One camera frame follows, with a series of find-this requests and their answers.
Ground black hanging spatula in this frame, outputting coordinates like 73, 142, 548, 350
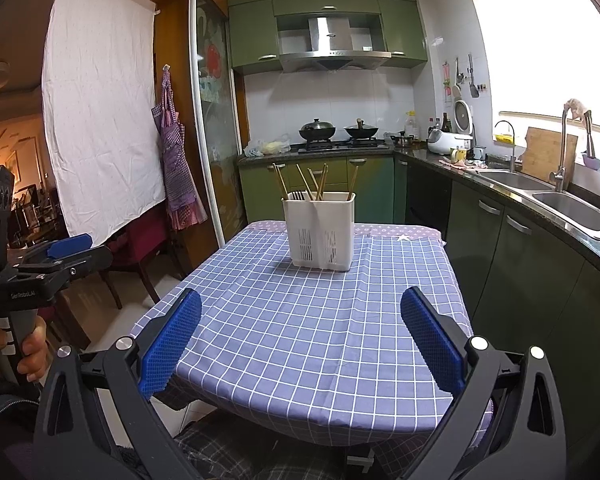
467, 54, 480, 99

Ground dark stone countertop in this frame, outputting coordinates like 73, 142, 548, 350
237, 140, 600, 273

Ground tall steel faucet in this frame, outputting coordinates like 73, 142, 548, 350
550, 99, 593, 193

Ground white rice cooker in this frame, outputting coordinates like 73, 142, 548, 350
426, 100, 476, 156

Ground wooden cutting board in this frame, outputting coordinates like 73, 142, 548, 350
521, 126, 579, 182

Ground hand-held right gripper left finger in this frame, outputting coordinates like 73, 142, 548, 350
32, 287, 203, 480

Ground black gas stove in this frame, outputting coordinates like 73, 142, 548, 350
297, 137, 393, 151

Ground black wok with lid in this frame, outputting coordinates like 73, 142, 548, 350
298, 118, 337, 142

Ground green wall cabinets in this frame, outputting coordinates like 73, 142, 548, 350
228, 0, 428, 76

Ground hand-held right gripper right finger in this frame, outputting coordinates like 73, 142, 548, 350
400, 286, 568, 480

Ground dark green base cabinets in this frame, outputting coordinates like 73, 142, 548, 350
405, 157, 600, 411

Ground dark wooden dining chairs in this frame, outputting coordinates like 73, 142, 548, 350
7, 185, 56, 248

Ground small curved faucet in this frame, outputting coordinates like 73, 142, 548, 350
494, 120, 520, 173

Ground light green base cabinets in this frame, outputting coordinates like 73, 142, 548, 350
237, 155, 408, 231

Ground window with white blind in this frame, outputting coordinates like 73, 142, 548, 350
472, 0, 600, 136

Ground blue checked tablecloth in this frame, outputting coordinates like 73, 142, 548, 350
129, 222, 493, 448

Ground glass sliding door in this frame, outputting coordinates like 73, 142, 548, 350
189, 0, 248, 251

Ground white plastic bag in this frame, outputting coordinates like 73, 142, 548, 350
243, 133, 292, 157

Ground black wok with wooden handle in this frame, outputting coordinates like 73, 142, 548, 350
343, 118, 381, 140

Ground group of wooden chopsticks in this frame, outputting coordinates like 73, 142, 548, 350
271, 161, 361, 202

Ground pink dishcloth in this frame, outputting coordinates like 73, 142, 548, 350
439, 157, 488, 170

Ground white hanging sheet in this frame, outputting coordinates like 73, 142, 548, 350
41, 0, 168, 256

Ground white plastic utensil holder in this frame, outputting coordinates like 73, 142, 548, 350
281, 191, 357, 272

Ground purple checked apron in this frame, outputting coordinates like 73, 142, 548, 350
151, 65, 208, 231

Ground steel range hood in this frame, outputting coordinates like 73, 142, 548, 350
278, 16, 392, 73

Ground stainless double sink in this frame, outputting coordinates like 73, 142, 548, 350
467, 167, 600, 240

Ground person's left hand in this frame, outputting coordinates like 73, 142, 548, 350
0, 317, 48, 386

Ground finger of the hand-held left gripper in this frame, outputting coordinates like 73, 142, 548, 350
17, 245, 115, 291
45, 233, 93, 260

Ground red upholstered chair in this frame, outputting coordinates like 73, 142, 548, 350
100, 205, 191, 308

